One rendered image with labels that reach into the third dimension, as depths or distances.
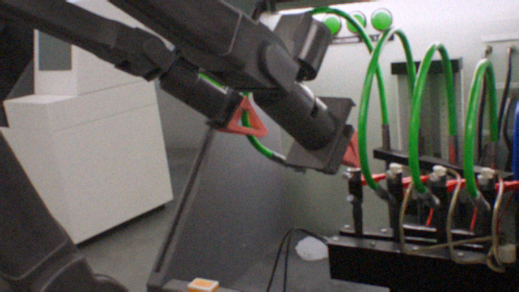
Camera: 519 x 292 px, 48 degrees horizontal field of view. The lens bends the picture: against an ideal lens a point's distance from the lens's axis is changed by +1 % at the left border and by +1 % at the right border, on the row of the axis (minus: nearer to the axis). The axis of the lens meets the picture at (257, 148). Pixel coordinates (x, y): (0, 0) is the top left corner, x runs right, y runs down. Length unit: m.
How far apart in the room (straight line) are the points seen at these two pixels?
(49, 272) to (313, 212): 1.15
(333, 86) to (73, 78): 2.66
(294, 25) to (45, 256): 0.38
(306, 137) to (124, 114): 3.40
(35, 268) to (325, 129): 0.39
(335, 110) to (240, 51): 0.21
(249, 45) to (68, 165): 3.29
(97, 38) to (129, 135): 3.14
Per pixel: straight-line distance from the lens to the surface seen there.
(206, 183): 1.25
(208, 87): 1.01
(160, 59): 0.98
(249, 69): 0.60
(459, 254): 1.11
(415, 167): 0.94
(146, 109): 4.18
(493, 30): 1.31
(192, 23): 0.55
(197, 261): 1.25
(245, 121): 1.04
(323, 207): 1.54
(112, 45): 0.97
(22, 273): 0.46
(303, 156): 0.74
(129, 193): 4.15
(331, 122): 0.72
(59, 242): 0.47
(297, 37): 0.69
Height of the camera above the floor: 1.47
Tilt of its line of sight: 15 degrees down
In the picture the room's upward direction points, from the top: 7 degrees counter-clockwise
